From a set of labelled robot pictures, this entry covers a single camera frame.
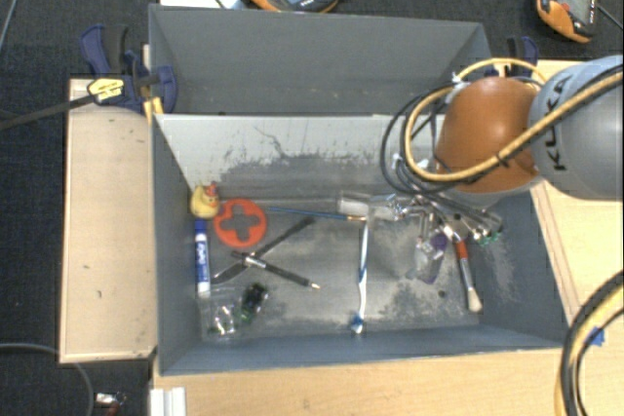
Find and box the blue and white toothbrush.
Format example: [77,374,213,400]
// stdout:
[349,220,371,335]

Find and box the clear plastic bag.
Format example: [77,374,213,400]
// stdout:
[196,282,270,343]

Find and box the blue and white marker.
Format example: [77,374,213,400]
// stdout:
[194,217,213,299]

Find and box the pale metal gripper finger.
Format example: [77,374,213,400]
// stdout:
[336,191,392,221]

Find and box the black pen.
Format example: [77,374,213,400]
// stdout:
[230,249,322,291]

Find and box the dark green toy car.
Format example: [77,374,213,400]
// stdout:
[240,283,270,323]

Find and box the orange disc with cross cutout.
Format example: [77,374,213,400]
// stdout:
[212,198,269,249]

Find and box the grey metal bin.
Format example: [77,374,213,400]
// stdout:
[146,3,569,377]

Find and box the yellow rubber duck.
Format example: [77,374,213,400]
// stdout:
[188,181,221,219]

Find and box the clear purple bottle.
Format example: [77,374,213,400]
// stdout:
[406,231,448,284]

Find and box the pale wood board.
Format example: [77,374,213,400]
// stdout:
[58,77,160,364]

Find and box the orange-handled paintbrush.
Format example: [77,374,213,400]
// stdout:
[451,237,485,314]

